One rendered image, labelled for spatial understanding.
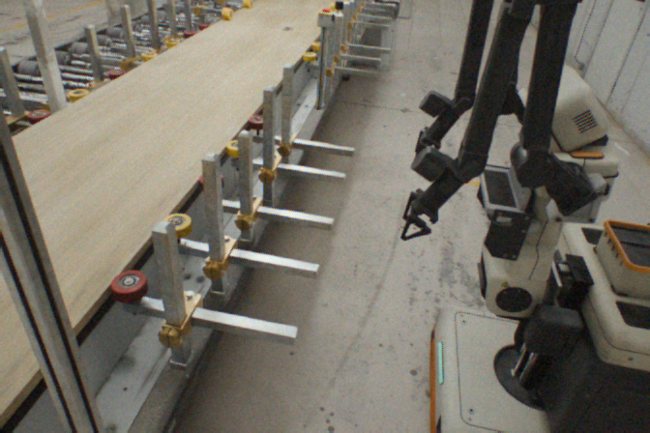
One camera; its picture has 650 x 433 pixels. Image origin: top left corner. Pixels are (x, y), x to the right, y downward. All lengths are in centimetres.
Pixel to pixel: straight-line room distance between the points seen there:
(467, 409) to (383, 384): 45
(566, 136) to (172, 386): 112
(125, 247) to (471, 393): 125
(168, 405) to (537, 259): 104
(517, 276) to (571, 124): 49
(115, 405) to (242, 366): 88
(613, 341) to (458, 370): 61
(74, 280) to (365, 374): 130
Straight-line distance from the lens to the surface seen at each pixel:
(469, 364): 193
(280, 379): 211
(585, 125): 127
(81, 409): 89
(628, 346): 151
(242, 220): 152
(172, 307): 113
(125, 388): 139
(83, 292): 124
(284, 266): 133
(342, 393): 208
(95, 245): 137
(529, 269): 148
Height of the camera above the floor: 172
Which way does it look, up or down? 32 degrees down
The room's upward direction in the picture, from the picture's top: 5 degrees clockwise
